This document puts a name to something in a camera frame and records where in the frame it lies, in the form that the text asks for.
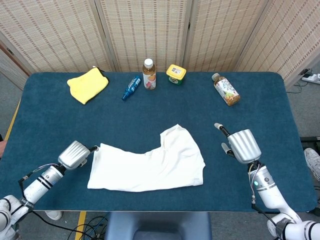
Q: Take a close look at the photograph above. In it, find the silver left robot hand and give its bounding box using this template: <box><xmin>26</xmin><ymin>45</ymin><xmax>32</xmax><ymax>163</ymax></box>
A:
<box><xmin>57</xmin><ymin>140</ymin><xmax>100</xmax><ymax>171</ymax></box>

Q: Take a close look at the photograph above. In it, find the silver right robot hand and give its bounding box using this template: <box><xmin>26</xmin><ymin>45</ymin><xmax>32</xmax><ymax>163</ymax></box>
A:
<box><xmin>214</xmin><ymin>122</ymin><xmax>262</xmax><ymax>165</ymax></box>

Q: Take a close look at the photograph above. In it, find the white T-shirt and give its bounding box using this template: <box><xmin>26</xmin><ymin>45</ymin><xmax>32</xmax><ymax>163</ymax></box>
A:
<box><xmin>86</xmin><ymin>123</ymin><xmax>206</xmax><ymax>193</ymax></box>

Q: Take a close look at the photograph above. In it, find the beige woven screen panel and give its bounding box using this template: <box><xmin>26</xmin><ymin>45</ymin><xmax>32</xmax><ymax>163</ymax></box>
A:
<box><xmin>0</xmin><ymin>47</ymin><xmax>30</xmax><ymax>91</ymax></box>
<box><xmin>93</xmin><ymin>0</ymin><xmax>193</xmax><ymax>73</ymax></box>
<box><xmin>0</xmin><ymin>0</ymin><xmax>118</xmax><ymax>73</ymax></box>
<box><xmin>234</xmin><ymin>0</ymin><xmax>320</xmax><ymax>87</ymax></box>
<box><xmin>183</xmin><ymin>0</ymin><xmax>272</xmax><ymax>73</ymax></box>

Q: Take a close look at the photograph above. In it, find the blue carpet table cover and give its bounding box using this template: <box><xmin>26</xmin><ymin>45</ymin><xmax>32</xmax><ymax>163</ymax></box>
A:
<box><xmin>0</xmin><ymin>71</ymin><xmax>318</xmax><ymax>213</ymax></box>

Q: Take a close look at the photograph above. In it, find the tea bottle with green label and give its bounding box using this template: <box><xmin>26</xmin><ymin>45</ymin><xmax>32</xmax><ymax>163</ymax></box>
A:
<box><xmin>211</xmin><ymin>72</ymin><xmax>241</xmax><ymax>107</ymax></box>

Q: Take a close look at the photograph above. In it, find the white sneaker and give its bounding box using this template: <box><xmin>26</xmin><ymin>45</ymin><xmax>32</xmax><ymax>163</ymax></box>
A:
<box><xmin>44</xmin><ymin>210</ymin><xmax>63</xmax><ymax>221</ymax></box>
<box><xmin>303</xmin><ymin>147</ymin><xmax>320</xmax><ymax>181</ymax></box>

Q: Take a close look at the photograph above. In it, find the black table foot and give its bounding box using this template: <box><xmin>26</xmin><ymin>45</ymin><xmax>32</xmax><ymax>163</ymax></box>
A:
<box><xmin>299</xmin><ymin>136</ymin><xmax>320</xmax><ymax>144</ymax></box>

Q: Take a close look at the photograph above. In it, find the yellow cloth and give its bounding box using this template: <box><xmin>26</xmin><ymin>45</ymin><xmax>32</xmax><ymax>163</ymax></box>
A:
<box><xmin>66</xmin><ymin>66</ymin><xmax>110</xmax><ymax>105</ymax></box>

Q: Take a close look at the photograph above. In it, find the blue plastic bottle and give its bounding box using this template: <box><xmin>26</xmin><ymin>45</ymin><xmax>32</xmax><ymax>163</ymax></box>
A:
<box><xmin>121</xmin><ymin>76</ymin><xmax>142</xmax><ymax>101</ymax></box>

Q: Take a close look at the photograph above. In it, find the white power strip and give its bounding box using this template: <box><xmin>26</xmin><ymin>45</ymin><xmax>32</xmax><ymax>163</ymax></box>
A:
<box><xmin>301</xmin><ymin>72</ymin><xmax>320</xmax><ymax>85</ymax></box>

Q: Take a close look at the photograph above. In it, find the green container with yellow lid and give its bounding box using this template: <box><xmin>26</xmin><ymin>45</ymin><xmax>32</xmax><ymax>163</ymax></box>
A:
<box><xmin>166</xmin><ymin>64</ymin><xmax>187</xmax><ymax>85</ymax></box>

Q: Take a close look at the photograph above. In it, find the tea bottle with peach label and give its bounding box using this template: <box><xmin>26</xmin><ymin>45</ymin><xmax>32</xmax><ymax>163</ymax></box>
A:
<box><xmin>142</xmin><ymin>58</ymin><xmax>158</xmax><ymax>91</ymax></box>

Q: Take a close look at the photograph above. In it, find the blue-grey chair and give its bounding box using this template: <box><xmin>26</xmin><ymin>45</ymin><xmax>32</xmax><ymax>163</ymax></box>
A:
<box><xmin>104</xmin><ymin>211</ymin><xmax>213</xmax><ymax>240</ymax></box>

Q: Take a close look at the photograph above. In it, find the left arm wrist cable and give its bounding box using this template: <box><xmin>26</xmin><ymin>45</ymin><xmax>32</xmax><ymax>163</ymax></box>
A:
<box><xmin>17</xmin><ymin>163</ymin><xmax>61</xmax><ymax>198</ymax></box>

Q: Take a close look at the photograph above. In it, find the arm wrist cable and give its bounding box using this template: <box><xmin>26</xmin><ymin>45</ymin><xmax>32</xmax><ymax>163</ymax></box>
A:
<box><xmin>17</xmin><ymin>163</ymin><xmax>61</xmax><ymax>198</ymax></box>
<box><xmin>248</xmin><ymin>164</ymin><xmax>260</xmax><ymax>211</ymax></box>

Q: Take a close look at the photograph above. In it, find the right arm wrist cable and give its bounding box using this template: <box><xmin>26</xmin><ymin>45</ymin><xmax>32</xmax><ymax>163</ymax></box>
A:
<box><xmin>248</xmin><ymin>164</ymin><xmax>260</xmax><ymax>211</ymax></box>

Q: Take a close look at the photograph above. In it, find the blue floor cable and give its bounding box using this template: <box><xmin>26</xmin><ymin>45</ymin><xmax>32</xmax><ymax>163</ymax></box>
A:
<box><xmin>86</xmin><ymin>214</ymin><xmax>111</xmax><ymax>240</ymax></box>

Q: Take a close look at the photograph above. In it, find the black floor cable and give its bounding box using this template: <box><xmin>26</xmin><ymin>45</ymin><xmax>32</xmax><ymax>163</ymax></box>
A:
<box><xmin>32</xmin><ymin>211</ymin><xmax>108</xmax><ymax>240</ymax></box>

